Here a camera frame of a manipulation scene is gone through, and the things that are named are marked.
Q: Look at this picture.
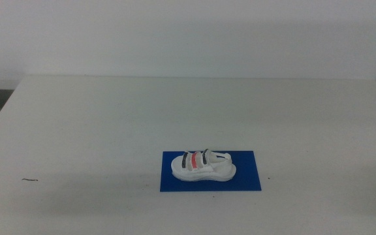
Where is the white strapped sandal shoe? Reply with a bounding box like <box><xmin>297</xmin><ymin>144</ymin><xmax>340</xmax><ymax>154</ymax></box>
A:
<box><xmin>170</xmin><ymin>148</ymin><xmax>237</xmax><ymax>182</ymax></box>

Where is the blue rectangular mat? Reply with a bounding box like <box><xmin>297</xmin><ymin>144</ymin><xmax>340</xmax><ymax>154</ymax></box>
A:
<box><xmin>159</xmin><ymin>150</ymin><xmax>262</xmax><ymax>193</ymax></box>

